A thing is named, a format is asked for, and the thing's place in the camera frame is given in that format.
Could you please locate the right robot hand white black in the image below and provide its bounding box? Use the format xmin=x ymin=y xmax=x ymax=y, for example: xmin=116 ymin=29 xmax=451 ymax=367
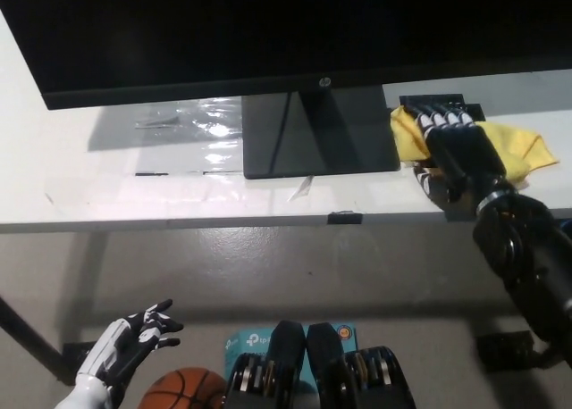
xmin=404 ymin=104 xmax=516 ymax=214

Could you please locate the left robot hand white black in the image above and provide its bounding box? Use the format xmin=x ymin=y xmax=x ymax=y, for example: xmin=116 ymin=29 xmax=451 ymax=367
xmin=73 ymin=298 xmax=186 ymax=395

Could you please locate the yellow microfibre cloth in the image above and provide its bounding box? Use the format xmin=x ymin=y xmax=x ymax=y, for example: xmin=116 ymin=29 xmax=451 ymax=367
xmin=388 ymin=106 xmax=560 ymax=189

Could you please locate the black desk leg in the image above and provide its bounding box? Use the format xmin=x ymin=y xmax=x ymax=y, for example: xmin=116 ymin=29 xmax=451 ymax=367
xmin=0 ymin=295 xmax=63 ymax=383

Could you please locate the black HP monitor with stand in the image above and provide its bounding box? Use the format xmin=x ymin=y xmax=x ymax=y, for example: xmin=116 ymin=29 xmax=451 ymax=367
xmin=0 ymin=0 xmax=572 ymax=180

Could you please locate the orange basketball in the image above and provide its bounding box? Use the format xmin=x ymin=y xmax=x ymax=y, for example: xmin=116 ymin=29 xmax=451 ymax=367
xmin=141 ymin=367 xmax=229 ymax=409

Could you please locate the short black tape piece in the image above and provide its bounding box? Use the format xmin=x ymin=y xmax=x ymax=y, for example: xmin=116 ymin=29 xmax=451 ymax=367
xmin=327 ymin=210 xmax=363 ymax=226

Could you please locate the teal tp-link box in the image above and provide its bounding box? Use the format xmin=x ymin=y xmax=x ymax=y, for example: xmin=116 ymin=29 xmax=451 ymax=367
xmin=223 ymin=322 xmax=358 ymax=409

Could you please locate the clear plastic film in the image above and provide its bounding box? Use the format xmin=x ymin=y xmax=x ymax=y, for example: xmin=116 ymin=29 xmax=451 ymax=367
xmin=133 ymin=96 xmax=245 ymax=176

